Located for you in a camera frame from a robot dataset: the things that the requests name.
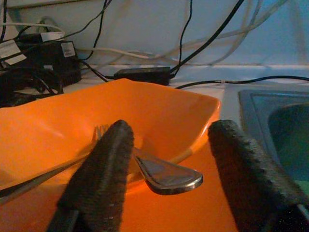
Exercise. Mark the stainless steel sink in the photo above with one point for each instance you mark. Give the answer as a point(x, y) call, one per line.
point(289, 125)

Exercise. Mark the metal spoon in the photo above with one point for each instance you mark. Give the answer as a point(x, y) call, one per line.
point(169, 178)

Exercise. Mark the metal fork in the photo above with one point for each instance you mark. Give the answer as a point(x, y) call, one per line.
point(24, 187)

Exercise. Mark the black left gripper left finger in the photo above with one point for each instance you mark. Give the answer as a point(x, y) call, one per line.
point(101, 181)

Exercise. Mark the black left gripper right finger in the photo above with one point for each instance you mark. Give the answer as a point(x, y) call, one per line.
point(253, 193)

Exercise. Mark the orange square bowl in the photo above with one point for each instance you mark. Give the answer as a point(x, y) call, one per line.
point(157, 108)

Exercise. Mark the black power supply block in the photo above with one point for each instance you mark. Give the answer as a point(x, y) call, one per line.
point(48, 62)

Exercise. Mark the black power adapter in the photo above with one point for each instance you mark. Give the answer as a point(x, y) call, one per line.
point(142, 73)

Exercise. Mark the orange plate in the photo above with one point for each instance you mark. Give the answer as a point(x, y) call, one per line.
point(169, 212)

